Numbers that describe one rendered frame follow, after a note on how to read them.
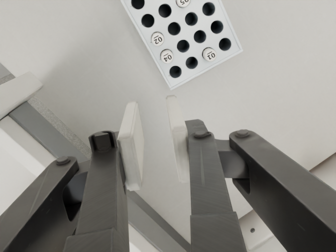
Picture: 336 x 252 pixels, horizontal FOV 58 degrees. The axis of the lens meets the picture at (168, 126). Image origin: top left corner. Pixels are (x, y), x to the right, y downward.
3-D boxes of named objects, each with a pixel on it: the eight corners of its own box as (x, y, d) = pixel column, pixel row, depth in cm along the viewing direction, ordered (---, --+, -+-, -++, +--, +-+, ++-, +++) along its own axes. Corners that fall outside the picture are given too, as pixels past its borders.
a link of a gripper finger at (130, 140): (142, 190, 16) (127, 192, 16) (144, 139, 22) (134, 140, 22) (131, 136, 14) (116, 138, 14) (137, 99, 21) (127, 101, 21)
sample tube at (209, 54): (195, 48, 34) (202, 53, 29) (205, 42, 34) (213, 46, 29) (200, 58, 34) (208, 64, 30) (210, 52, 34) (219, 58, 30)
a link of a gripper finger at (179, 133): (171, 130, 15) (187, 128, 15) (165, 95, 21) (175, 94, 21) (179, 184, 16) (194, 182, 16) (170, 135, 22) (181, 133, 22)
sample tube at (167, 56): (157, 49, 34) (158, 55, 29) (167, 44, 33) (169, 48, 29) (163, 59, 34) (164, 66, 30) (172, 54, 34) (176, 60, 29)
